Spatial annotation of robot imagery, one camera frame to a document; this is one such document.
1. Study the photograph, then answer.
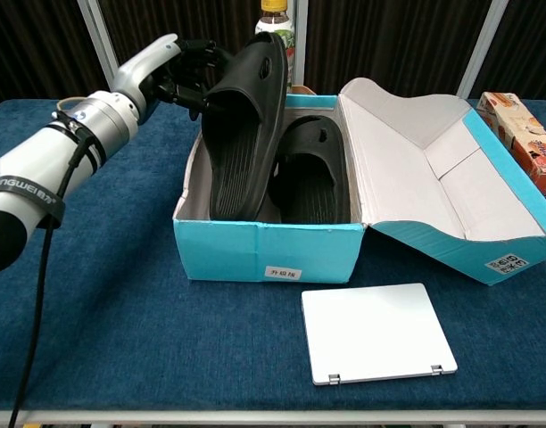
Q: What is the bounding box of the black rubber slipper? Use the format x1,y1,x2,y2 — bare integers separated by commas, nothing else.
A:
201,31,288,220
268,114,352,224

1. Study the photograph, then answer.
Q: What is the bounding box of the dark brown curtain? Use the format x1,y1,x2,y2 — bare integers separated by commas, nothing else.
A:
0,0,546,102

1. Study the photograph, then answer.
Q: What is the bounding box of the white metal frame post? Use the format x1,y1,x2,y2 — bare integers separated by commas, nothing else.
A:
76,0,130,101
457,0,509,100
293,0,309,86

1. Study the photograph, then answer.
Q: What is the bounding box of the yellow capped drink bottle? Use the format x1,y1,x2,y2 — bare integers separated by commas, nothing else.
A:
253,0,297,95

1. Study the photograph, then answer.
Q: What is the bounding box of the orange snack carton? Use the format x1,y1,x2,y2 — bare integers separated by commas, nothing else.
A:
476,91,546,207

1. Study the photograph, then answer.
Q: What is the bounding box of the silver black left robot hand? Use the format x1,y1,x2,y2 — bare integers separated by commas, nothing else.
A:
111,33,234,121

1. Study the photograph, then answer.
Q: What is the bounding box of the dark blue table cloth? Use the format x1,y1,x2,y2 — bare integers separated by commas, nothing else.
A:
0,98,546,412

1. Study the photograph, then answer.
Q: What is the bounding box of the light blue shoe box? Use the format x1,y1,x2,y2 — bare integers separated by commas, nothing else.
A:
172,78,546,286

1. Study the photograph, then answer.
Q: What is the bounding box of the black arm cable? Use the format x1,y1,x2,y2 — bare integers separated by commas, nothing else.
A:
7,131,96,428

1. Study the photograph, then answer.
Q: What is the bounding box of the white table edge rail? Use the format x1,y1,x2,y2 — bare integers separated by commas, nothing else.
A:
0,408,546,425

